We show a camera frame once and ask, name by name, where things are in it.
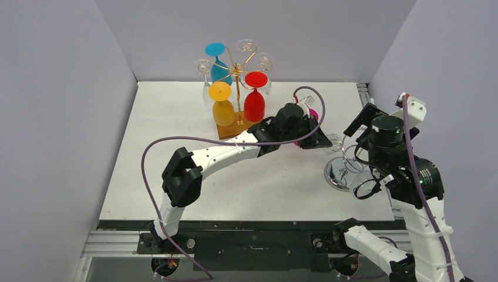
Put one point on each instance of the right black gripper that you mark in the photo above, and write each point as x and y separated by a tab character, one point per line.
359	121

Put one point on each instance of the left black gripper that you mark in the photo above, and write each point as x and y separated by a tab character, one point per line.
318	140

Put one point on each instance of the clear glass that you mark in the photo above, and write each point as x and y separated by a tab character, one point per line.
246	45
264	62
362	184
203	66
336	143

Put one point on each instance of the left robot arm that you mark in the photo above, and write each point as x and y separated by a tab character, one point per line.
183	175

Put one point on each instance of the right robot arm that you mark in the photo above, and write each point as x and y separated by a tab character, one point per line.
415	186

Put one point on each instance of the pink plastic wine glass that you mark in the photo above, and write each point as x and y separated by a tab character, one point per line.
313	113

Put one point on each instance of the red plastic wine glass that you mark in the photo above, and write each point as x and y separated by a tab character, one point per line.
254	104

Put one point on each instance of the yellow plastic wine glass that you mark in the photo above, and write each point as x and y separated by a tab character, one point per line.
222	110

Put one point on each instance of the clear glass on gold rack back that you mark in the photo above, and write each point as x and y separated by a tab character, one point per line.
246	45

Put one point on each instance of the blue plastic wine glass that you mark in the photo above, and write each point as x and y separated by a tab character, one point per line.
219	71

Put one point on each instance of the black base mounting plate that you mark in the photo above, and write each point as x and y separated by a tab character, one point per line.
266	245

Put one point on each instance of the aluminium rail right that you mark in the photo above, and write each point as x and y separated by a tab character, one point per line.
364	94

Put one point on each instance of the chrome wire glass rack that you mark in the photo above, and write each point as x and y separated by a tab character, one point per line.
340	170

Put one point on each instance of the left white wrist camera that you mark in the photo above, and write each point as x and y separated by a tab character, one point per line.
305	102

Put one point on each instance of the gold wire glass rack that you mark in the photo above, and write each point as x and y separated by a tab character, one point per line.
240	90

